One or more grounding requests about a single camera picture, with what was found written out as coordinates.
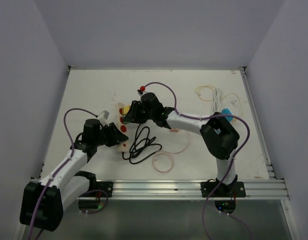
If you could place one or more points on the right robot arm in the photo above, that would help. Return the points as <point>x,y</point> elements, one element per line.
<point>220,137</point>

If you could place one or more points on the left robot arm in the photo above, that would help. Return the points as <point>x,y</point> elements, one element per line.
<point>45,201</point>

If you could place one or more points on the beige power strip red sockets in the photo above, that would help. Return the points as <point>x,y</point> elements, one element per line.
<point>119,107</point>

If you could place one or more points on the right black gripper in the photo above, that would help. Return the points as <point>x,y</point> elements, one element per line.
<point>132,115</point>

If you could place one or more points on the yellow adapter plug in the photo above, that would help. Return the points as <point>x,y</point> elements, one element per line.
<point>124,110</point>

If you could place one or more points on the pink USB charger with cable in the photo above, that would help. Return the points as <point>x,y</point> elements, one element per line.
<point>174,130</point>

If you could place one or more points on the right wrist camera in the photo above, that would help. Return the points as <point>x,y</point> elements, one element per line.
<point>141,91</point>

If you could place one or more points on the blue adapter plug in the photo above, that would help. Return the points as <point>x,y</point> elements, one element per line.
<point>228,114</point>

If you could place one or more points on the white power strip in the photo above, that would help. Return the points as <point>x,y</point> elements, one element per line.
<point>219,113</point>

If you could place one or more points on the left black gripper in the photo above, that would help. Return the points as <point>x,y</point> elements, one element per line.
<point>116,136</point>

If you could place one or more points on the aluminium front rail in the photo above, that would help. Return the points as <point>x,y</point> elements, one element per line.
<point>197,189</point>

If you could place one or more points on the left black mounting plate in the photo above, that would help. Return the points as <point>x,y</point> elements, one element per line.
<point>101,190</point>

